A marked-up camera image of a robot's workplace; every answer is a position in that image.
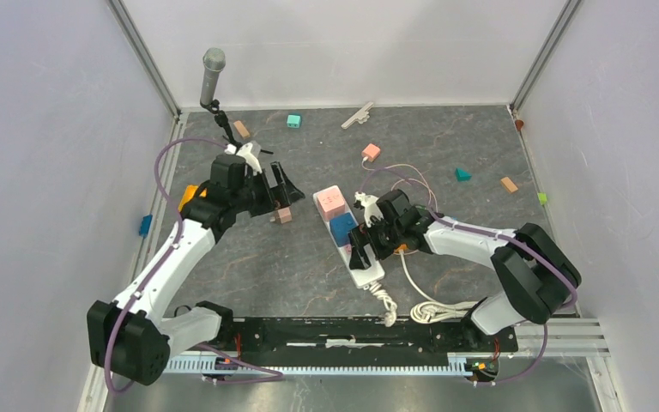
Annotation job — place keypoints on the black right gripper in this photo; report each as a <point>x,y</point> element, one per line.
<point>359,238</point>

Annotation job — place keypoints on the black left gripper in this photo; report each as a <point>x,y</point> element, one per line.
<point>290,193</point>

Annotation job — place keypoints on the blue cube socket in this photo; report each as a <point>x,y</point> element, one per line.
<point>340,227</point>

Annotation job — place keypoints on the pink cube socket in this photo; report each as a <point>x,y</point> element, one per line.
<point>330,203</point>

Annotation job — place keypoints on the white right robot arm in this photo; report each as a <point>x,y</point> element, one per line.
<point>536,277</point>

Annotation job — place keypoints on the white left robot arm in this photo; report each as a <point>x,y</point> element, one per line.
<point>131,335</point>

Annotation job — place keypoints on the small mauve cube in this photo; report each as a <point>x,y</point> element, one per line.
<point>282,216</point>

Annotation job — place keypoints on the teal cube block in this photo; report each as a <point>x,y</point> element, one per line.
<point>294,121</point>

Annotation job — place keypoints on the tan wooden block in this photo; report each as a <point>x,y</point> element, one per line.
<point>242,129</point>

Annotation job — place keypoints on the small pink charger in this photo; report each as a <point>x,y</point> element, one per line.
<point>371,152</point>

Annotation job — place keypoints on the yellow toy crate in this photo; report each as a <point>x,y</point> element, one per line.
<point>190,192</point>

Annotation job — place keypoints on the black tripod mic stand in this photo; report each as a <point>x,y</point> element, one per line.
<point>221,119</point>

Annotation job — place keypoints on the teal triangle block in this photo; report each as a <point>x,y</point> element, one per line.
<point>462,175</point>

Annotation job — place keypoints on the grey microphone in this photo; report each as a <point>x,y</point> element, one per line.
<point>214,62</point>

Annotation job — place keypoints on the tan block right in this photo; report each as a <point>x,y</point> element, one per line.
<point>509,185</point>

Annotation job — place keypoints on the white plastic bracket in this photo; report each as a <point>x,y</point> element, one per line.
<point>360,116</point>

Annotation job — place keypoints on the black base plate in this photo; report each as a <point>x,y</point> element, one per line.
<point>356,342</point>

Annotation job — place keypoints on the blue clip on rail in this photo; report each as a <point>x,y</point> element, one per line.
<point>145,225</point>

